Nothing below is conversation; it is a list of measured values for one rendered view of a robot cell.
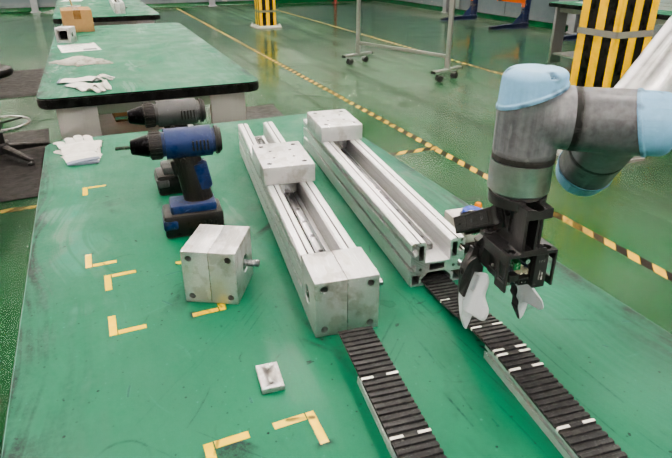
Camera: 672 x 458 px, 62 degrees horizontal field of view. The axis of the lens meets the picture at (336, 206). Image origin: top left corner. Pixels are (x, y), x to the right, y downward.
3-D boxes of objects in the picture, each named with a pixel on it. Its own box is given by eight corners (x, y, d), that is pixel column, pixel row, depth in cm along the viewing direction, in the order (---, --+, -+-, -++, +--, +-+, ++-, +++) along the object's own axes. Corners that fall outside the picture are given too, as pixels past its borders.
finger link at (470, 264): (454, 295, 76) (480, 238, 73) (449, 289, 77) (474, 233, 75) (482, 300, 78) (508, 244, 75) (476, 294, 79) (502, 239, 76)
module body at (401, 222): (461, 279, 99) (465, 236, 96) (409, 287, 97) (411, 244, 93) (336, 143, 169) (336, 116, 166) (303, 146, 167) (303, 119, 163)
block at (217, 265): (253, 305, 92) (249, 255, 88) (185, 301, 93) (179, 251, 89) (266, 273, 101) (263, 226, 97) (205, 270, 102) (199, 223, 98)
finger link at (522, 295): (536, 337, 77) (525, 287, 73) (512, 313, 83) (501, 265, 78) (556, 327, 78) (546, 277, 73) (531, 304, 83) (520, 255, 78)
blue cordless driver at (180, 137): (230, 231, 116) (222, 129, 107) (130, 245, 111) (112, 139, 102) (225, 216, 123) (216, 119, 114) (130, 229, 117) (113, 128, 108)
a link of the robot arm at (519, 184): (479, 152, 71) (535, 146, 73) (475, 185, 73) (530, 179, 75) (512, 172, 64) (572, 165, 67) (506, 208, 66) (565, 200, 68)
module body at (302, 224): (359, 295, 95) (360, 251, 91) (302, 305, 92) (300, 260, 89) (274, 149, 165) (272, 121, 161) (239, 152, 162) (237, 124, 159)
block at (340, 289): (392, 324, 87) (395, 271, 83) (315, 338, 84) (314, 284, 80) (373, 293, 95) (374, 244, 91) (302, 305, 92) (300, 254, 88)
